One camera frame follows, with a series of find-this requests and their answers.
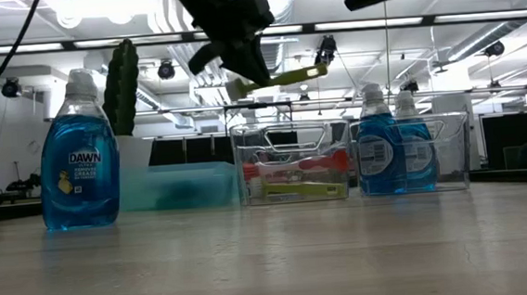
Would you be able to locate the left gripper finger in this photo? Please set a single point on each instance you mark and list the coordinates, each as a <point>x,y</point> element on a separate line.
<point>248,65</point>

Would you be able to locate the green dish brush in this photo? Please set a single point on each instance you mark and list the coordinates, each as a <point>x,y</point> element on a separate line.
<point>303,189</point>
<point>296,76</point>

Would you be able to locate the pink brush with red bristles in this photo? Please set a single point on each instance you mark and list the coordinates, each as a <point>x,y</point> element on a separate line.
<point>329,161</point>

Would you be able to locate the dark blue scrub sponge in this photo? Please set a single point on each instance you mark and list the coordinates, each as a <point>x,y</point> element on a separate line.
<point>180,193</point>

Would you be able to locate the blue Dawn dish soap bottle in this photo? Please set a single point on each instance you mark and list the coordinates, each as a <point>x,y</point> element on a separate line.
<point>379,167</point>
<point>80,193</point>
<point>420,155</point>

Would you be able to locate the black ceiling spotlight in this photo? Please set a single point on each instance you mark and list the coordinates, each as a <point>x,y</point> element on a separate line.
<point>165,69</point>
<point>326,50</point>
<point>10,87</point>
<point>494,48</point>

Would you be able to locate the clear plastic bin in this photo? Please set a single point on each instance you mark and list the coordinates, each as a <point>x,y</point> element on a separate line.
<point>452,153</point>
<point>290,136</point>

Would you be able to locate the black room divider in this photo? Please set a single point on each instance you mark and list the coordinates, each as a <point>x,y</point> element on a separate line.
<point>500,142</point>
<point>189,150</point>

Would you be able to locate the green cactus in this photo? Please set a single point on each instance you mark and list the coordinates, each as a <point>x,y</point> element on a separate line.
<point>122,87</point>

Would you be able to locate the white cabinet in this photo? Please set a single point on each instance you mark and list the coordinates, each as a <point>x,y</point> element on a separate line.
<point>471,105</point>

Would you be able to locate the white hexagonal plant pot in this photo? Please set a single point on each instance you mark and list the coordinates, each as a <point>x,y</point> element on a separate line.
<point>133,152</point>

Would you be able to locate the translucent green plastic bin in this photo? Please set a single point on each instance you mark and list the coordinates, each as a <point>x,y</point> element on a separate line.
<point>136,189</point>

